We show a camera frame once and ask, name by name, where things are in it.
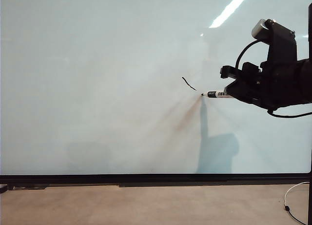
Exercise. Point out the white glass whiteboard black frame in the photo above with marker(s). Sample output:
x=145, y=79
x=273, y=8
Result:
x=97, y=88

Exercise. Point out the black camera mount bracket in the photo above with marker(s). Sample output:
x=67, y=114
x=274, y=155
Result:
x=282, y=44

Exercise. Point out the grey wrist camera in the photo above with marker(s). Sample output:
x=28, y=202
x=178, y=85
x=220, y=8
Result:
x=259, y=29

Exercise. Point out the small black inline switch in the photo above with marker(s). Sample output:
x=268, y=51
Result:
x=287, y=207

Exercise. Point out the black whiteboard stand post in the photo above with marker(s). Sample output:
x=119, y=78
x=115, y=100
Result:
x=309, y=142

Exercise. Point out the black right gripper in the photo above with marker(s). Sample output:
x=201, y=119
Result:
x=280, y=86

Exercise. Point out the white black whiteboard marker pen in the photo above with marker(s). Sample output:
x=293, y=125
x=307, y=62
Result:
x=215, y=94

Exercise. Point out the black whiteboard pen tray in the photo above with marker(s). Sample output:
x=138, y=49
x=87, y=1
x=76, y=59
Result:
x=195, y=184

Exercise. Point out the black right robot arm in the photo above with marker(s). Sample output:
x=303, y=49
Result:
x=307, y=82

